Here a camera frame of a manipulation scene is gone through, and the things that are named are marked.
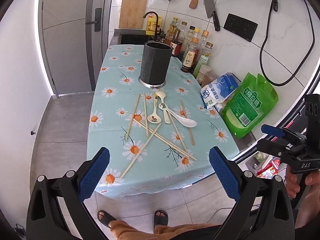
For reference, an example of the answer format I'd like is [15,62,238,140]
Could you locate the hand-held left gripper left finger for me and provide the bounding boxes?
[26,147,111,240]

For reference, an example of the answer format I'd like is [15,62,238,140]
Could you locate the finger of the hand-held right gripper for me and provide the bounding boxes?
[257,139,304,161]
[261,124,305,141]

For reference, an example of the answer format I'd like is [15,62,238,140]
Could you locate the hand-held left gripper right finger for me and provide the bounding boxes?
[209,146,295,240]

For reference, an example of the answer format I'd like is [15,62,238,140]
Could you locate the white ceramic spoon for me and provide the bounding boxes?
[166,109,198,128]

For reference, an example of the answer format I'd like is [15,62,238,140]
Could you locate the pile of wooden chopsticks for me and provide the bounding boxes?
[121,92,198,179]

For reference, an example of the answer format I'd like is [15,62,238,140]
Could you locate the cream spoon brown print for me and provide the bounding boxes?
[147,97,162,124]

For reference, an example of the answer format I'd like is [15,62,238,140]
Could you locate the plain cream spoon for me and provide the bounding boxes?
[154,91,167,105]

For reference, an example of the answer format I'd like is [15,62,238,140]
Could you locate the dark cylindrical utensil holder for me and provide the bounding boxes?
[138,41,173,88]

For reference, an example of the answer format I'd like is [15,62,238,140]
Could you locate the person's right hand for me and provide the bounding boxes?
[286,169,320,199]

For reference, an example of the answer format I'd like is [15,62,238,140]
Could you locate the red printed packet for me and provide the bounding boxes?
[257,159,284,179]

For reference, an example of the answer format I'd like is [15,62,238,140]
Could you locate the green sugar bag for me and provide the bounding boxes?
[221,72,279,139]

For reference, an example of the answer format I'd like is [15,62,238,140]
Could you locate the black slipper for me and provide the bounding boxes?
[154,209,169,227]
[97,210,117,228]

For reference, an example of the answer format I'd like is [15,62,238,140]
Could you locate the daisy print blue tablecloth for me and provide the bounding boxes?
[86,44,239,200]

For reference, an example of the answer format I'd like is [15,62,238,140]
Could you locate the blue white salt bag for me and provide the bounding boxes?
[200,72,242,109]

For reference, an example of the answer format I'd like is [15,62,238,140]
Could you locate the small spice jar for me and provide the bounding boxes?
[197,65,212,83]
[201,71,220,88]

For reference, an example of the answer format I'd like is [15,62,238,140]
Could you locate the person's brown pants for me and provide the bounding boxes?
[110,220,220,240]

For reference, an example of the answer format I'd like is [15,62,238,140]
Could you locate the row of condiment bottles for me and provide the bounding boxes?
[164,17,214,74]

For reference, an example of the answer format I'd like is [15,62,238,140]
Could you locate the grey white door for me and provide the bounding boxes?
[41,0,110,95]

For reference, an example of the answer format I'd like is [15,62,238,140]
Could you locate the black kitchen sink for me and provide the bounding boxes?
[114,29,160,46]

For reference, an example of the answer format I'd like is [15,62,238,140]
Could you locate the yellow oil bottle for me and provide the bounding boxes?
[146,14,163,36]

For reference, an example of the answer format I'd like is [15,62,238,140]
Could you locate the black sink faucet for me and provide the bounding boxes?
[143,11,160,37]

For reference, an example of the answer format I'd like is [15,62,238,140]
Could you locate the wooden cutting board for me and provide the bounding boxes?
[118,0,147,29]

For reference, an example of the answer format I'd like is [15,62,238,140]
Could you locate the black wall socket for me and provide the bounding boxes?
[223,13,258,42]

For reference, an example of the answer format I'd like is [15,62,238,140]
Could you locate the thick black power cable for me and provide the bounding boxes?
[259,0,315,87]

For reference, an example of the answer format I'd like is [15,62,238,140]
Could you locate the black handled cleaver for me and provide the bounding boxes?
[202,0,221,32]

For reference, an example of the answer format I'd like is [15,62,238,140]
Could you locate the black door handle lock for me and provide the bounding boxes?
[85,8,102,32]

